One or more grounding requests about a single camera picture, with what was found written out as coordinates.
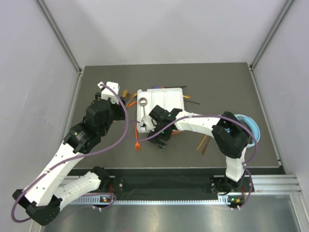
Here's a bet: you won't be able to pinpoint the white divided utensil tray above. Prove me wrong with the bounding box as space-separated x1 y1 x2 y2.
136 87 185 135

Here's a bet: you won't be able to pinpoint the orange plastic fork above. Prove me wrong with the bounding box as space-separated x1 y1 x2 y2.
135 122 140 151

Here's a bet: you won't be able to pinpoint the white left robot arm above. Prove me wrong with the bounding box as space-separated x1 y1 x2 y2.
13 82 126 226

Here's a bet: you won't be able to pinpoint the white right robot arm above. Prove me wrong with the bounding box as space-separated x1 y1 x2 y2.
140 105 261 192

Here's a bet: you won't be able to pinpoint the silver metal spoon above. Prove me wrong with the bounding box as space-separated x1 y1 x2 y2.
139 97 148 127

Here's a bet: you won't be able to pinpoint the iridescent purple spoon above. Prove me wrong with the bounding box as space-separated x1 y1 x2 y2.
151 86 164 89

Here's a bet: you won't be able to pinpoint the light blue headphones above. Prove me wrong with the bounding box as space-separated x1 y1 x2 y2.
235 114 261 142

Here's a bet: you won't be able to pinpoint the gold ornate utensil handle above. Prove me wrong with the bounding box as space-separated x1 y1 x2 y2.
122 90 128 100

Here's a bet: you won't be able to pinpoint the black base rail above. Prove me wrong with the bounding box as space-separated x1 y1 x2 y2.
70 166 285 201

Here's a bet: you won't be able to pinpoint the grey cable duct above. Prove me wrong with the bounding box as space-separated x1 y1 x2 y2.
70 194 241 206

